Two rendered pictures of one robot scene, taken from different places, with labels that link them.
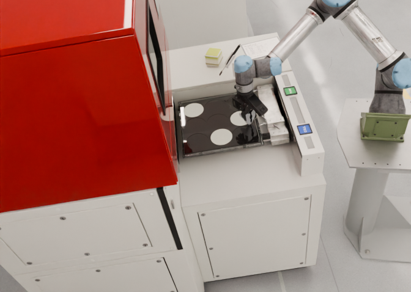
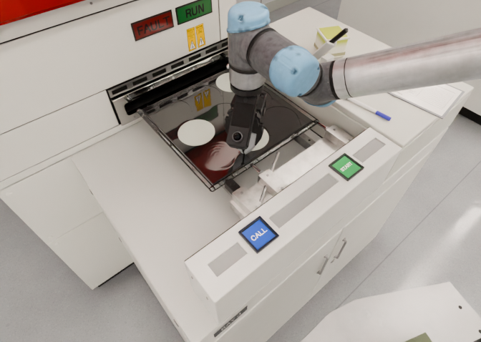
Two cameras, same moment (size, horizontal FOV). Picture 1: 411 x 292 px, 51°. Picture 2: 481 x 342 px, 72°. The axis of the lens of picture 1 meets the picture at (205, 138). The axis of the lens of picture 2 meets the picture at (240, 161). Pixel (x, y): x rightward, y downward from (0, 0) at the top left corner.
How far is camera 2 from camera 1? 143 cm
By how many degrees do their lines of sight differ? 32
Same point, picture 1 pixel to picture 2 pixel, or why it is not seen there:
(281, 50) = (361, 65)
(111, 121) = not seen: outside the picture
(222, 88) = not seen: hidden behind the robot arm
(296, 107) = (312, 196)
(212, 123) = (219, 111)
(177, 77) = not seen: hidden behind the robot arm
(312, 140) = (236, 262)
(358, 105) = (450, 318)
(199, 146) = (162, 117)
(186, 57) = (313, 25)
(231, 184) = (131, 193)
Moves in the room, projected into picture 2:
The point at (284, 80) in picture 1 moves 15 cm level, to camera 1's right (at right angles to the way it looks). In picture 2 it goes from (366, 147) to (424, 187)
